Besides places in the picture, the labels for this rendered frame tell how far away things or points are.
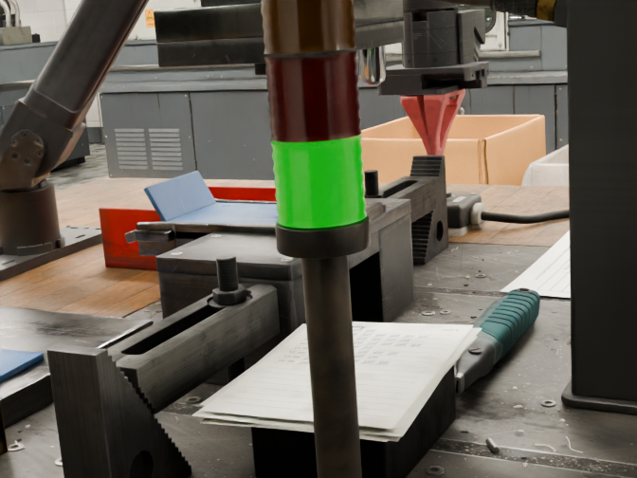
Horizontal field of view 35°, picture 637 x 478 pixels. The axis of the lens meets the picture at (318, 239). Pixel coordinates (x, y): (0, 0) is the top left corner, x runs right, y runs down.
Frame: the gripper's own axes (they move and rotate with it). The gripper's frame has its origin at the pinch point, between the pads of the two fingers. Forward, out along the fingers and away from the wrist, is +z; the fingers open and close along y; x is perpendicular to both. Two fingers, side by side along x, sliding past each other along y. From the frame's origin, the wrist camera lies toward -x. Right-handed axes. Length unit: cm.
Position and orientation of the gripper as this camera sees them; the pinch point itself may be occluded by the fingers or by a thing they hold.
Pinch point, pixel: (435, 155)
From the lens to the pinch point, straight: 106.5
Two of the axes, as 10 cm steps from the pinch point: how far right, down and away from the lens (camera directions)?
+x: -4.7, 2.3, -8.5
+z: 0.7, 9.7, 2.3
